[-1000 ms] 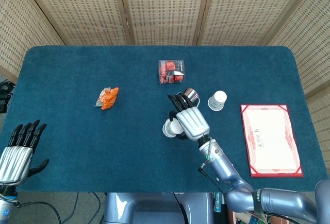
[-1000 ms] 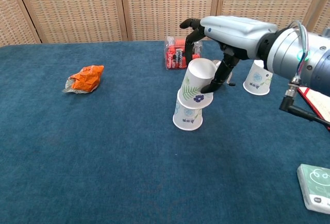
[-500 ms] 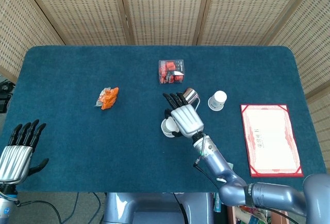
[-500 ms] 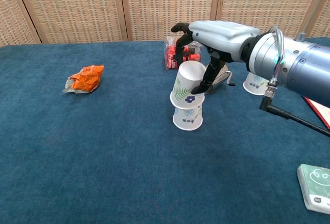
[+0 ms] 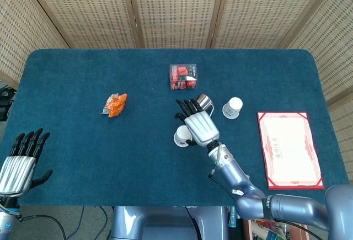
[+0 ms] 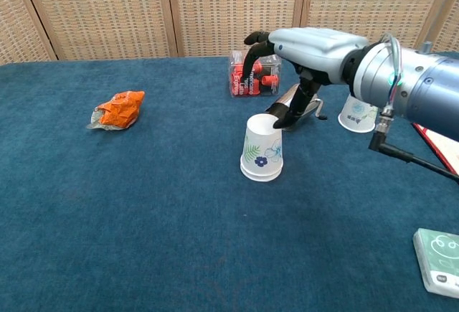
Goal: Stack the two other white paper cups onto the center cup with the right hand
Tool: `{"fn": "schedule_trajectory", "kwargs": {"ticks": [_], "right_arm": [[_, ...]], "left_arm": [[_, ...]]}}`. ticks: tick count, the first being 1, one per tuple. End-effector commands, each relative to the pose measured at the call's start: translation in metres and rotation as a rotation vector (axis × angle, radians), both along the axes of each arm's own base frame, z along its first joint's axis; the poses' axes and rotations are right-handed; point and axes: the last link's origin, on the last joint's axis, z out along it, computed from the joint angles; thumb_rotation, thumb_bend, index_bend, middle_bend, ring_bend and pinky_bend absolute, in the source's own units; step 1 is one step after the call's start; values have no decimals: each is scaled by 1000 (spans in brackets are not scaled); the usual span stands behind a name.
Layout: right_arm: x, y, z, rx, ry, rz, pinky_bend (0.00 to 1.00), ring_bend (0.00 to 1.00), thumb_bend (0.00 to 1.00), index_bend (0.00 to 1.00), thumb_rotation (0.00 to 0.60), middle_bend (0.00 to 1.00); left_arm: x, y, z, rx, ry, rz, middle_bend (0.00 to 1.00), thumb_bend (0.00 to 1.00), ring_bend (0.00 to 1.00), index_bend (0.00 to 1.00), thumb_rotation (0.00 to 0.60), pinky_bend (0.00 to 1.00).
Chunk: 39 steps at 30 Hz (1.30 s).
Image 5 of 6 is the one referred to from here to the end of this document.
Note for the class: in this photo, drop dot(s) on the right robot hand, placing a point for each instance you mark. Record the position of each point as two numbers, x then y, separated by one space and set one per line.
201 127

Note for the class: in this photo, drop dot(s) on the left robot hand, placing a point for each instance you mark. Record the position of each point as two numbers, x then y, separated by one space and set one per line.
16 168

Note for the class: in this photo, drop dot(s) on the white cup green fern print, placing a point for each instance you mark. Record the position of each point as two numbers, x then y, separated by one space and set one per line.
182 133

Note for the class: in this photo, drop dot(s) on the white cup blue flower print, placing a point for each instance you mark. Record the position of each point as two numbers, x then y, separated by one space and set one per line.
179 145
233 107

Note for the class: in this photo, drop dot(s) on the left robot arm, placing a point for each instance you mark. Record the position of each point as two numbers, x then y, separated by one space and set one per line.
5 220

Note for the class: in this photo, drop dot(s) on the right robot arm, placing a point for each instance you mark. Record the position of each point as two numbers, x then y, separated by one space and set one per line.
234 173

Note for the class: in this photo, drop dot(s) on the steel milk pitcher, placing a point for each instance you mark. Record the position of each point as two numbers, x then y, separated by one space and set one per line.
205 102

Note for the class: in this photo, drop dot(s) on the clear box red capsules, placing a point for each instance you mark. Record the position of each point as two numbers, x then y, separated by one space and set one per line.
182 77

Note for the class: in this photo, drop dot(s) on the black floor equipment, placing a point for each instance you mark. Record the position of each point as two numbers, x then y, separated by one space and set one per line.
4 110

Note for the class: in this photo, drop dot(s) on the crumpled orange wrapper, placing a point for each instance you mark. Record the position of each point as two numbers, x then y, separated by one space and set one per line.
115 106

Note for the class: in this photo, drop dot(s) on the red certificate folder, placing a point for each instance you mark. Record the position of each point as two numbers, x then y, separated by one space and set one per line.
289 149

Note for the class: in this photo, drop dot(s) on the blue table cloth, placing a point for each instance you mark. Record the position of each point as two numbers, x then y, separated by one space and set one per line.
110 154

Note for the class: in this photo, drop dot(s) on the grey robot torso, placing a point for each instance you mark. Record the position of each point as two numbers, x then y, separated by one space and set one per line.
165 223

